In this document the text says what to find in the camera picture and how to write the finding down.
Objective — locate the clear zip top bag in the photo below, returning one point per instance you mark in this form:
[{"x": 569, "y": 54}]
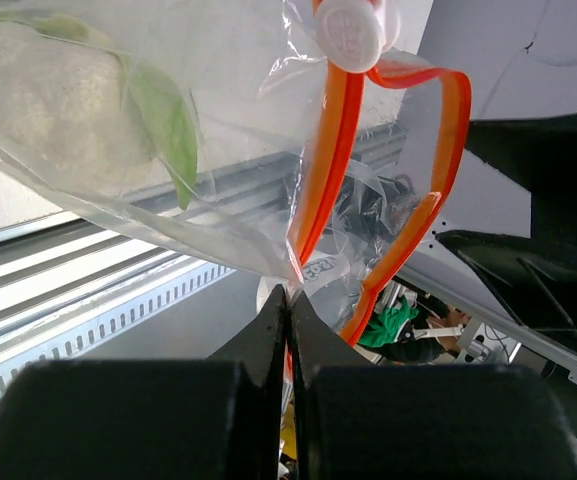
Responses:
[{"x": 267, "y": 77}]

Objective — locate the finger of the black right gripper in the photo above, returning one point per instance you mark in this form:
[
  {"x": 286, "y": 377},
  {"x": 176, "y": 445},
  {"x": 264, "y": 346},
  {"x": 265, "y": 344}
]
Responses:
[
  {"x": 534, "y": 280},
  {"x": 540, "y": 155}
]

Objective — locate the white green cauliflower toy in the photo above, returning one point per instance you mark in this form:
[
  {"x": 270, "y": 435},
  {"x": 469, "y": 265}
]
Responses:
[{"x": 88, "y": 113}]

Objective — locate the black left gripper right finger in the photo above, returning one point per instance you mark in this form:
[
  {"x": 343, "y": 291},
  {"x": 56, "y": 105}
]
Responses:
[{"x": 357, "y": 420}]

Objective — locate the white slotted cable duct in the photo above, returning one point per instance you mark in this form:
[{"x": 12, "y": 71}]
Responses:
[{"x": 74, "y": 330}]

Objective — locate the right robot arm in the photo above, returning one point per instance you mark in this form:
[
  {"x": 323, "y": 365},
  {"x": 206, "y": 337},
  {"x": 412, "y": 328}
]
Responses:
[{"x": 484, "y": 200}]

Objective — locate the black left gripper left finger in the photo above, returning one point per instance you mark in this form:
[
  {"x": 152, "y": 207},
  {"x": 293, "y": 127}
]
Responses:
[{"x": 217, "y": 418}]

